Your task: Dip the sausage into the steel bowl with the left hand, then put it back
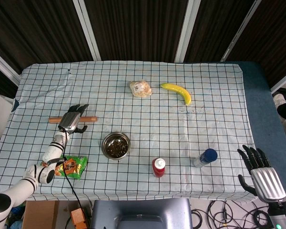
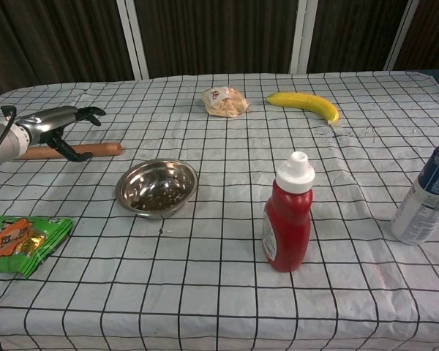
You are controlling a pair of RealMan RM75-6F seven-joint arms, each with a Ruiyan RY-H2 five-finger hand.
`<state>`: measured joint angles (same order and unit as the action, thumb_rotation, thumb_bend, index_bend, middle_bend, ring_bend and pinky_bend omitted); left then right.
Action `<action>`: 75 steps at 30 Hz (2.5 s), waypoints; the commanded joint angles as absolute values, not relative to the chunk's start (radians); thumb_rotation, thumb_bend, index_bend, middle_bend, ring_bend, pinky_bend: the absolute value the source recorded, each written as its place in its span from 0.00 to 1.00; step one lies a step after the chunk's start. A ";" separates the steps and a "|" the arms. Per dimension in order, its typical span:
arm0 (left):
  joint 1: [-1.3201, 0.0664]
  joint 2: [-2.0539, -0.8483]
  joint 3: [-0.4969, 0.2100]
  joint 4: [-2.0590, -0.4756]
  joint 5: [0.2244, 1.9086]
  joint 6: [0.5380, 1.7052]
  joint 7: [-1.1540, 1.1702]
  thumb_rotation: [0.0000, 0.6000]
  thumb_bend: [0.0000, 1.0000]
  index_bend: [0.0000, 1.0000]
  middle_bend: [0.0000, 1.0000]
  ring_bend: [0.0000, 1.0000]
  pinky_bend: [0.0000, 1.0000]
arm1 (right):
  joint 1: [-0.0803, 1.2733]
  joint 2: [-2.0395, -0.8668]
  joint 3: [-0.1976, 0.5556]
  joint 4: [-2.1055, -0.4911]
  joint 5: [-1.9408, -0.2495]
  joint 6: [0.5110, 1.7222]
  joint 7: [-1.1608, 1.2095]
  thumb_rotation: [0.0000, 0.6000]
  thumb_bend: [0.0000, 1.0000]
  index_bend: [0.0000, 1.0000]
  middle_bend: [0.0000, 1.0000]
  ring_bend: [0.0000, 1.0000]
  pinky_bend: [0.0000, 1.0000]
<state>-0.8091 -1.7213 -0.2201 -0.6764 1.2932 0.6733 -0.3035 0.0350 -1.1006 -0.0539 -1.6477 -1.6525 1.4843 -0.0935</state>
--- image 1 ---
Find white partition frame post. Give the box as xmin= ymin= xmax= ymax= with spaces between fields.
xmin=220 ymin=0 xmax=263 ymax=62
xmin=0 ymin=46 xmax=21 ymax=86
xmin=270 ymin=73 xmax=286 ymax=94
xmin=174 ymin=0 xmax=202 ymax=63
xmin=72 ymin=0 xmax=102 ymax=62

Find white checked tablecloth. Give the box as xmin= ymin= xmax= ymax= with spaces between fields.
xmin=0 ymin=61 xmax=258 ymax=203

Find steel bowl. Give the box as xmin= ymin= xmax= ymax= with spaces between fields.
xmin=101 ymin=132 xmax=131 ymax=160

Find brown cardboard box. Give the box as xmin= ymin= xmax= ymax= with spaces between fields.
xmin=22 ymin=200 xmax=60 ymax=229

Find red ketchup bottle white cap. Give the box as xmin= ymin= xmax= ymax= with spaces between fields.
xmin=152 ymin=157 xmax=166 ymax=178

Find black strap on arm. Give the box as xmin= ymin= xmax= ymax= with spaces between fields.
xmin=45 ymin=157 xmax=67 ymax=167

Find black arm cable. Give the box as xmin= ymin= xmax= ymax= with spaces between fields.
xmin=61 ymin=128 xmax=86 ymax=229

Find black and silver right hand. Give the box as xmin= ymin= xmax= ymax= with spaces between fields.
xmin=237 ymin=145 xmax=286 ymax=203

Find clear bag of snacks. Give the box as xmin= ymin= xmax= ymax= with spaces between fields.
xmin=129 ymin=81 xmax=153 ymax=98

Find white spray can blue cap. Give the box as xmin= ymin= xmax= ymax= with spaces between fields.
xmin=194 ymin=148 xmax=218 ymax=168

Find grey robot chest housing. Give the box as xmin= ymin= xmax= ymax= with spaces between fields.
xmin=89 ymin=198 xmax=194 ymax=229

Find green snack packet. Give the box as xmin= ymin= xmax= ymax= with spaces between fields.
xmin=40 ymin=155 xmax=89 ymax=181

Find black and silver left hand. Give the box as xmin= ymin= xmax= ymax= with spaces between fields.
xmin=58 ymin=104 xmax=90 ymax=134

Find tangled black cables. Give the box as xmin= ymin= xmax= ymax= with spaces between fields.
xmin=190 ymin=200 xmax=277 ymax=229

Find orange box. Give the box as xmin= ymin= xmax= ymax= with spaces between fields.
xmin=70 ymin=208 xmax=89 ymax=229

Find yellow banana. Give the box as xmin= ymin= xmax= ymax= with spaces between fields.
xmin=160 ymin=83 xmax=192 ymax=106

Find blue table cover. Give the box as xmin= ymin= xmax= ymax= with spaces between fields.
xmin=235 ymin=61 xmax=286 ymax=191

